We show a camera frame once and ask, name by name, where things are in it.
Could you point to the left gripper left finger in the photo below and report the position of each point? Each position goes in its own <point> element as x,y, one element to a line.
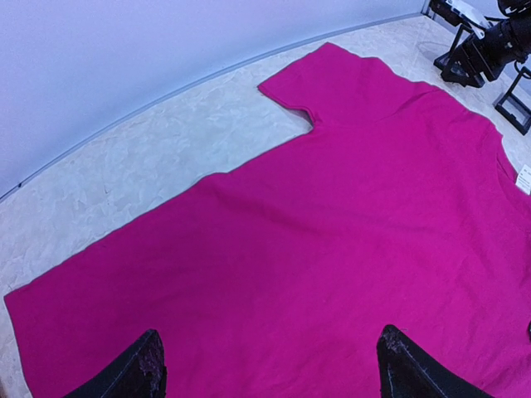
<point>139,371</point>

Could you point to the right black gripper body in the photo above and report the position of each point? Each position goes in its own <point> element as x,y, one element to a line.
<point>480,56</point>

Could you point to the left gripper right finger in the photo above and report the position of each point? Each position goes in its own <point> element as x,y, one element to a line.
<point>406,370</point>

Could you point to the black brooch display box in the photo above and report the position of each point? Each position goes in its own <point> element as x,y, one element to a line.
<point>449,63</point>

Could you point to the magenta t-shirt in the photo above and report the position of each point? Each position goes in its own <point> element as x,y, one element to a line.
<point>275,280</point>

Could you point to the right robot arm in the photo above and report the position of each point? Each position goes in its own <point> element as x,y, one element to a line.
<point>505,42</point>

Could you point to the white garment neck label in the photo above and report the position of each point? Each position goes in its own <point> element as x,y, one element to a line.
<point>523,180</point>

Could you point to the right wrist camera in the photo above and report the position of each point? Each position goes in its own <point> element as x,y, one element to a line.
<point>458,12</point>

